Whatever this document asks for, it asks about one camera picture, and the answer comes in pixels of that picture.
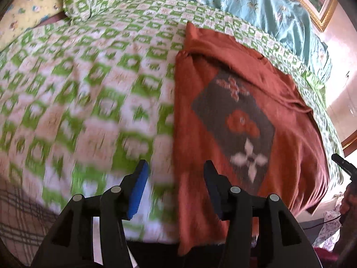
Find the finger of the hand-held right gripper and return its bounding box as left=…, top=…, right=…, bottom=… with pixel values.
left=331, top=153, right=357, bottom=180

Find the green white checked bed sheet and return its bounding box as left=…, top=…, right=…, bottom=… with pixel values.
left=0, top=0, right=345, bottom=243

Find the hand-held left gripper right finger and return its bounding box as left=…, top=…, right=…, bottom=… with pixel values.
left=203, top=160, right=321, bottom=268

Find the person's right hand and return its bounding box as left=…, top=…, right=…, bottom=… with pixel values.
left=339, top=183, right=357, bottom=225

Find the rust orange printed sweater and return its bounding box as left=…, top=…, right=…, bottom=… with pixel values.
left=173, top=22, right=331, bottom=257

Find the thin black cable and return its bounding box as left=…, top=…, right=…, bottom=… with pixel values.
left=303, top=215, right=342, bottom=229

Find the white floral cloth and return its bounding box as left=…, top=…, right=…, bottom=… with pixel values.
left=315, top=193, right=345, bottom=250

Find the plaid cloth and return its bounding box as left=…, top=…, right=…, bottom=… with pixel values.
left=0, top=184, right=60, bottom=266

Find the yellow printed pillow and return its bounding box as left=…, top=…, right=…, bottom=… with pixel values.
left=0, top=0, right=64, bottom=51

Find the teal floral quilt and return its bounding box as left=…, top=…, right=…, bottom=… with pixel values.
left=134, top=0, right=333, bottom=80

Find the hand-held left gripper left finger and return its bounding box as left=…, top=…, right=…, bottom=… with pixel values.
left=31, top=160, right=148, bottom=268

